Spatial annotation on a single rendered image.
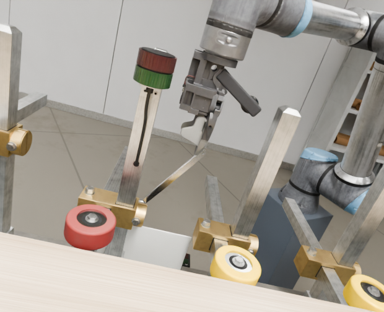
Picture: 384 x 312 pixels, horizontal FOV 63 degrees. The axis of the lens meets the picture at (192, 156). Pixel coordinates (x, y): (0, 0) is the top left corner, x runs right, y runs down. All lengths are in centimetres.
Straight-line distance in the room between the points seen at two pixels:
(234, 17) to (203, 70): 11
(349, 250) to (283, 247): 76
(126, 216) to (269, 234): 101
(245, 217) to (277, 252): 90
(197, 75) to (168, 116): 277
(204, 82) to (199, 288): 37
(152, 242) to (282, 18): 54
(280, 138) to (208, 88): 17
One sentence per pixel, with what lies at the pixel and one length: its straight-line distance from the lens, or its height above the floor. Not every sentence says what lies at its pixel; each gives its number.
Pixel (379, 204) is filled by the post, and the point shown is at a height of 101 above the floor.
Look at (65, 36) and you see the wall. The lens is 346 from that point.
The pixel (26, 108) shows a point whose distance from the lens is 82.
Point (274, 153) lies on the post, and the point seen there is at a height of 106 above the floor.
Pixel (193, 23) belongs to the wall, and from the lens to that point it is 324.
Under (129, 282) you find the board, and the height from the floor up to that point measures 90.
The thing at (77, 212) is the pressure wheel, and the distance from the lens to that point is 56.
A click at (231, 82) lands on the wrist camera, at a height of 115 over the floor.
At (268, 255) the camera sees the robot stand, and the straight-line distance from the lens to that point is 160.
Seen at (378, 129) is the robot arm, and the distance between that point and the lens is 126.
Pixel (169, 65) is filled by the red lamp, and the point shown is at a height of 117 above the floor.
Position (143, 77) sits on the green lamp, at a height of 114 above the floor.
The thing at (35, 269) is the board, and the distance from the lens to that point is 47.
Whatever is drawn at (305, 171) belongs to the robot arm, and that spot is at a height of 78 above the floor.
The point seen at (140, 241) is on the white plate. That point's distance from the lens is 75.
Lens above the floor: 124
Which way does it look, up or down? 23 degrees down
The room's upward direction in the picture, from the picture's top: 17 degrees clockwise
